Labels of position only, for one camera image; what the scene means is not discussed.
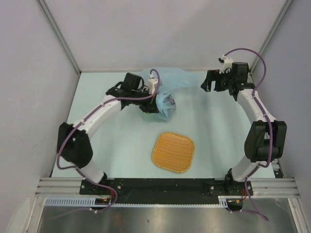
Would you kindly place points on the left slotted cable duct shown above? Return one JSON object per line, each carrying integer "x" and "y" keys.
{"x": 77, "y": 202}

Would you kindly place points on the aluminium frame rail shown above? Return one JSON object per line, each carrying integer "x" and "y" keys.
{"x": 262, "y": 187}

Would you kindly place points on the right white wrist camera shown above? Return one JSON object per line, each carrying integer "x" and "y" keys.
{"x": 226, "y": 63}

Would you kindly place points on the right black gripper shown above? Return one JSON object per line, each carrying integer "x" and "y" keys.
{"x": 213, "y": 75}

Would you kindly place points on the slotted cable duct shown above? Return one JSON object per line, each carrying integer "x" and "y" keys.
{"x": 77, "y": 202}
{"x": 232, "y": 202}

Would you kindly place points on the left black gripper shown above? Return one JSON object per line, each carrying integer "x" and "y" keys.
{"x": 151, "y": 106}

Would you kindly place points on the woven bamboo tray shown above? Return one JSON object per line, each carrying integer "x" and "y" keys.
{"x": 173, "y": 152}

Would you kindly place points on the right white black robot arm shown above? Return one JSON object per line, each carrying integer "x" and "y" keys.
{"x": 266, "y": 138}

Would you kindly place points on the right slotted cable duct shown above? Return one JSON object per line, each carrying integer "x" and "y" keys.
{"x": 232, "y": 202}

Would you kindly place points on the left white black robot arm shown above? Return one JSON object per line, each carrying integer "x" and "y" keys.
{"x": 73, "y": 143}

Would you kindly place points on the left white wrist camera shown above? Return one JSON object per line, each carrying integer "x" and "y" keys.
{"x": 153, "y": 85}

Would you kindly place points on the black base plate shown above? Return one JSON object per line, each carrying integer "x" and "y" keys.
{"x": 178, "y": 191}

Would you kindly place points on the blue plastic bag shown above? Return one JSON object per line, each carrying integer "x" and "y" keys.
{"x": 173, "y": 79}

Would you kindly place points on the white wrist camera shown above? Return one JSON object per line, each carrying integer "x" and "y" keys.
{"x": 153, "y": 85}
{"x": 226, "y": 63}

